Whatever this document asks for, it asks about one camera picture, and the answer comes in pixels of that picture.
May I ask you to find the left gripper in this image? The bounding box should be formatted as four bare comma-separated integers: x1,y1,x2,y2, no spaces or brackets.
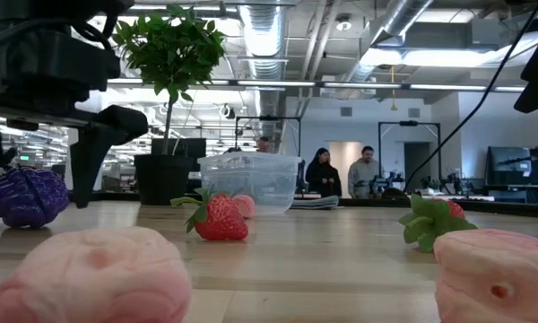
0,0,150,214

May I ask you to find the purple toy grape bunch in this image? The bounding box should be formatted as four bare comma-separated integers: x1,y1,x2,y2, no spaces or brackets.
0,167,71,229

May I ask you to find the pink toy peach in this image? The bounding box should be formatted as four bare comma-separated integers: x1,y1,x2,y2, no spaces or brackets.
230,194,256,220
432,228,538,323
0,226,194,323

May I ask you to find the red toy strawberry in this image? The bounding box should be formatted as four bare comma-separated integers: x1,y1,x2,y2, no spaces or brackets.
397,193,479,253
169,187,250,242

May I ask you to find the clear plastic tupperware container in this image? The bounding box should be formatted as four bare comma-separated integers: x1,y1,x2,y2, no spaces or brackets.
196,151,304,215

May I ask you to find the dark background monitor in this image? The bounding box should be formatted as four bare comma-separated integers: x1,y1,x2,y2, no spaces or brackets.
488,145,534,186

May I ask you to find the black plant pot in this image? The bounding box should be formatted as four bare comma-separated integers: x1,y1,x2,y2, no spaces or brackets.
133,153,194,206

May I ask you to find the black background monitor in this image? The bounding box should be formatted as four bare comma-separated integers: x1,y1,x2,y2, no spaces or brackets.
151,137,207,158

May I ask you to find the green leafy plant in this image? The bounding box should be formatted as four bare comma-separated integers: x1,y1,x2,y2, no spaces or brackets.
111,3,228,156

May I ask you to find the grey folded cloth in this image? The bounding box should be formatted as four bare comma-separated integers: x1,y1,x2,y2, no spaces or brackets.
290,195,341,211

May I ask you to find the long black arm cable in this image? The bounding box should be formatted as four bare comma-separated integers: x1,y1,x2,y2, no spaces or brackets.
402,0,538,195

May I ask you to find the black background rig frame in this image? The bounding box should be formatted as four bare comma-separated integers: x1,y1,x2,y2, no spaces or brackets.
234,115,302,156
377,119,442,198

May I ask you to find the yellow hanging cord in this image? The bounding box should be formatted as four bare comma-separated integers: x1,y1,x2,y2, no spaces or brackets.
388,65,399,112

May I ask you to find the silver slanted ventilation duct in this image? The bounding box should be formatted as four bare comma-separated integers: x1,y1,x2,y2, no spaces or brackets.
340,0,436,91

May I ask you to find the silver round ventilation duct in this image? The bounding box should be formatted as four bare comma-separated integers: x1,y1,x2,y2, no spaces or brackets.
237,0,292,153

